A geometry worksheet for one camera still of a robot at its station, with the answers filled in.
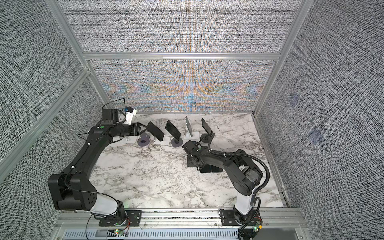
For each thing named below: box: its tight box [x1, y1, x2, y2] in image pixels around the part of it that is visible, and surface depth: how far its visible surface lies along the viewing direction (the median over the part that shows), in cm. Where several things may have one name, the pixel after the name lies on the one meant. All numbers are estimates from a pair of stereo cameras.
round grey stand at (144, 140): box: [137, 132, 150, 147], surface depth 103 cm
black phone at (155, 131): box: [147, 121, 165, 142], surface depth 99 cm
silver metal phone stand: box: [184, 116, 200, 140], surface depth 105 cm
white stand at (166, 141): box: [154, 137, 171, 146], surface depth 104 cm
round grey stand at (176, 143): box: [171, 137, 183, 147], surface depth 105 cm
